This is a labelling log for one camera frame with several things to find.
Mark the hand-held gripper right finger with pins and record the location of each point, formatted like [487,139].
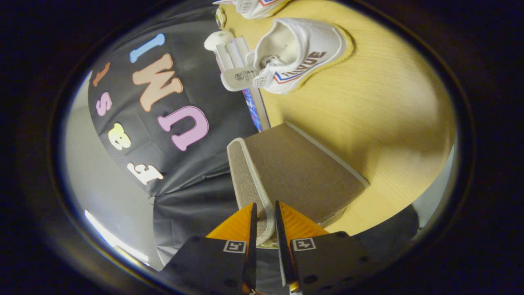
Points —
[282,254]

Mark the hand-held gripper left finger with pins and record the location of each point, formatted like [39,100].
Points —
[250,254]

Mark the beige fabric storage box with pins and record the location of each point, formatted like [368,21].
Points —
[303,172]

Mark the white shoe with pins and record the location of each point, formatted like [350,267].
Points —
[256,8]
[315,45]

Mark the white cover book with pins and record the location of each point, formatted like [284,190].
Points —
[232,55]

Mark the pale blue cover book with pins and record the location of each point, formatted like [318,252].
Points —
[242,47]

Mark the white fluffy ball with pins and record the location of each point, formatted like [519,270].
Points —
[217,40]

